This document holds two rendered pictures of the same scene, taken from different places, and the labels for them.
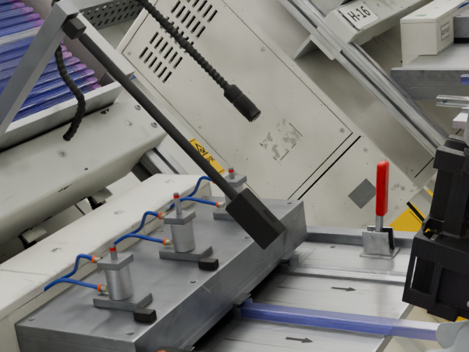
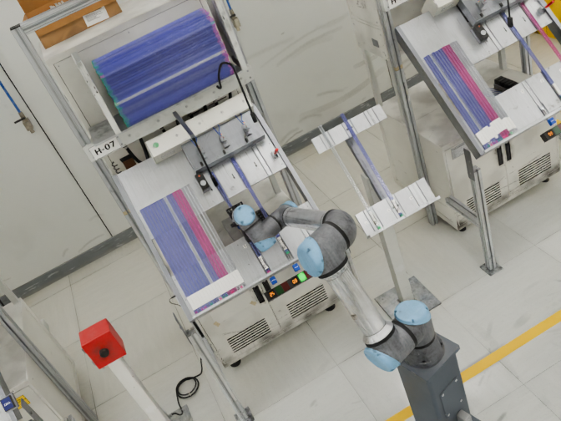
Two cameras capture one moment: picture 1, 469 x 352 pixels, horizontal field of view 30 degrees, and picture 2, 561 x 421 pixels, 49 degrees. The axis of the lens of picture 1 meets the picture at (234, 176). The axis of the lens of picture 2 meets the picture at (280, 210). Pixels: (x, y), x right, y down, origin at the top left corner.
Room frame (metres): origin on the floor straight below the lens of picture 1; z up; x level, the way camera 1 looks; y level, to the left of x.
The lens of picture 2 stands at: (-0.71, -1.65, 2.36)
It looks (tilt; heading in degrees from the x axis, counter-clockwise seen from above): 35 degrees down; 45
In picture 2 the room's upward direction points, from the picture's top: 23 degrees counter-clockwise
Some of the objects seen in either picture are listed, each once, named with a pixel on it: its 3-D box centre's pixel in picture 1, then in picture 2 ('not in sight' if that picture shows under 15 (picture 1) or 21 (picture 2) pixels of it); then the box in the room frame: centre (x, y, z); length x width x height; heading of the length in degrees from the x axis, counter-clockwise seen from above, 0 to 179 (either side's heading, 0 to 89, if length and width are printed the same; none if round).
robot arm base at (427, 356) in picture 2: not in sight; (420, 342); (0.49, -0.84, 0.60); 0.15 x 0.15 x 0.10
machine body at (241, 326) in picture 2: not in sight; (245, 267); (0.90, 0.37, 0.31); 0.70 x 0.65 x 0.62; 145
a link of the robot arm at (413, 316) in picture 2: not in sight; (412, 322); (0.49, -0.84, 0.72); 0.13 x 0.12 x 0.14; 163
